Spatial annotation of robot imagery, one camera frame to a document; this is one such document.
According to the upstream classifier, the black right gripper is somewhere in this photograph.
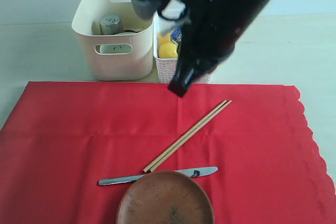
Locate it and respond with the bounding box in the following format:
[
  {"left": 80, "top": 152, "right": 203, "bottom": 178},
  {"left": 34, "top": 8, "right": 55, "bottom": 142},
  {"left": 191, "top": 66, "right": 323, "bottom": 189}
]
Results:
[{"left": 168, "top": 0, "right": 270, "bottom": 98}]

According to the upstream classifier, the yellow lemon with sticker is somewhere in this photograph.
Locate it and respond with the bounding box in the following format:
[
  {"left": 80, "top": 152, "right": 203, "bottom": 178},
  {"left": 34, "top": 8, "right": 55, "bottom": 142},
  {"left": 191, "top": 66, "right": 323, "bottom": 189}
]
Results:
[{"left": 158, "top": 42, "right": 178, "bottom": 59}]

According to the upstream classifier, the blue white milk carton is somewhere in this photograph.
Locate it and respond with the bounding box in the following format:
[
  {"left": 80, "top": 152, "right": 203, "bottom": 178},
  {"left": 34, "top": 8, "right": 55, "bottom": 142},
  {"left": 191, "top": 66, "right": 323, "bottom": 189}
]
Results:
[{"left": 170, "top": 27, "right": 182, "bottom": 45}]

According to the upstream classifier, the yellow cheese wedge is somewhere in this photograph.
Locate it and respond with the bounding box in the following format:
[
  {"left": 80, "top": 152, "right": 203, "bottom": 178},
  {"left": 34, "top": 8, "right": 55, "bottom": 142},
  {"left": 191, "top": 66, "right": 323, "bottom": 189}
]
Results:
[{"left": 157, "top": 32, "right": 171, "bottom": 47}]

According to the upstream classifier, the white enamel bowl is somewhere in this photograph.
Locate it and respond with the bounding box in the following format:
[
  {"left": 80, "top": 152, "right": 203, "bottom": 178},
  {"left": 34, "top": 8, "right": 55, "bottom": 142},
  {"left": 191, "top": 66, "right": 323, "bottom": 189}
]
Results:
[{"left": 96, "top": 44, "right": 133, "bottom": 55}]

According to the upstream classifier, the stainless steel cup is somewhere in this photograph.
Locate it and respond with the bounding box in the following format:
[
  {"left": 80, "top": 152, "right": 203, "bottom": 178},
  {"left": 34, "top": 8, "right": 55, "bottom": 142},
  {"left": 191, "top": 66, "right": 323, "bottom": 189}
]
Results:
[{"left": 99, "top": 14, "right": 124, "bottom": 35}]

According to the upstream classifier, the steel table knife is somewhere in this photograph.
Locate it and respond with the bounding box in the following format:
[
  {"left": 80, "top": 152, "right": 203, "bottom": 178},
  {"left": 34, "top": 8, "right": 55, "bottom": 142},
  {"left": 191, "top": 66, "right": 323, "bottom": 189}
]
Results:
[{"left": 98, "top": 166, "right": 218, "bottom": 186}]

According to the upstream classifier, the brown wooden plate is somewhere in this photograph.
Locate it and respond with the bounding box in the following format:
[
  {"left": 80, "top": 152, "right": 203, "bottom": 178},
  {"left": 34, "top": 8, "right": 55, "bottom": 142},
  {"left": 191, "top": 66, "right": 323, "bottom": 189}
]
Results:
[{"left": 115, "top": 170, "right": 215, "bottom": 223}]

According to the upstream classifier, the white woven plastic basket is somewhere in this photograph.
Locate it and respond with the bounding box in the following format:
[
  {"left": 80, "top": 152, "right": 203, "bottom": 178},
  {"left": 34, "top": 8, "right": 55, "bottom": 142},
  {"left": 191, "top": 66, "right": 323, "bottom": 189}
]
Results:
[{"left": 153, "top": 11, "right": 214, "bottom": 84}]

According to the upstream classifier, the cream plastic bin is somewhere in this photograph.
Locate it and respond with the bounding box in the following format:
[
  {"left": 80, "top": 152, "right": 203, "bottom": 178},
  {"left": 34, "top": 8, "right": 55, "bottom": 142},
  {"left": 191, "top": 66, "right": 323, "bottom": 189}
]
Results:
[{"left": 71, "top": 0, "right": 154, "bottom": 81}]

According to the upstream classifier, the red table mat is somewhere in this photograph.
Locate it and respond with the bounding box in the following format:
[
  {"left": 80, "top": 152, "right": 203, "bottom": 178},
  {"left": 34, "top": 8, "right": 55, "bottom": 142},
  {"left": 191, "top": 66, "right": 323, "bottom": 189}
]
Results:
[{"left": 1, "top": 82, "right": 335, "bottom": 223}]

